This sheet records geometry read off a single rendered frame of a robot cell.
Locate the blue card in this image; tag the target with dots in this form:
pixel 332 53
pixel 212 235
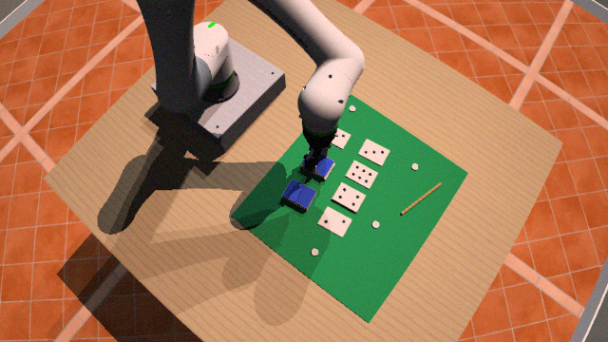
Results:
pixel 299 193
pixel 324 165

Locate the green felt mat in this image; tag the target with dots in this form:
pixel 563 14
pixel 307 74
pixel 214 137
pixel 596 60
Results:
pixel 361 268

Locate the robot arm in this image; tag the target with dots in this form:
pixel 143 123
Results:
pixel 181 84

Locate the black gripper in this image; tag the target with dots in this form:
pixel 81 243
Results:
pixel 310 159

